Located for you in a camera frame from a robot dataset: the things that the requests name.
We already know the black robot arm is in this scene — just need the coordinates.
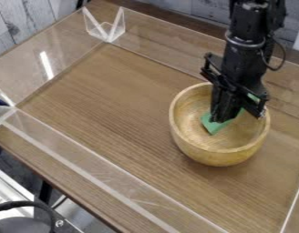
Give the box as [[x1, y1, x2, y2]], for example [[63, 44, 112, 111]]
[[200, 0, 286, 124]]

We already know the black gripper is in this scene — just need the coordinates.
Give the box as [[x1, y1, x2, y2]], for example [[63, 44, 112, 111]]
[[200, 43, 269, 123]]

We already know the black table leg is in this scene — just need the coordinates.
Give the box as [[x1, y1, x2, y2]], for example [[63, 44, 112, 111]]
[[38, 181, 53, 205]]

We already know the black metal bracket with screw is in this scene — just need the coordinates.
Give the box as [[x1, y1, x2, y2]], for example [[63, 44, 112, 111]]
[[33, 208, 84, 233]]

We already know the clear acrylic tray wall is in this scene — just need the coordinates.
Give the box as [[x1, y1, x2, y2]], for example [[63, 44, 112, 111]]
[[0, 1, 299, 233]]

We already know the wooden brown bowl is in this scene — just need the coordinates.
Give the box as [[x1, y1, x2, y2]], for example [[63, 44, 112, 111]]
[[170, 83, 271, 167]]

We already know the black cable loop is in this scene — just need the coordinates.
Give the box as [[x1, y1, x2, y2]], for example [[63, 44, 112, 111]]
[[0, 199, 57, 233]]

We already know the green rectangular block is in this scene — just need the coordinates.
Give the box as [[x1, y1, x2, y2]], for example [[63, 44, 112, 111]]
[[199, 94, 261, 136]]

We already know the clear acrylic corner bracket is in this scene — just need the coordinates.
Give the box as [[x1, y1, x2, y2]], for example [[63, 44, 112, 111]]
[[81, 7, 125, 43]]

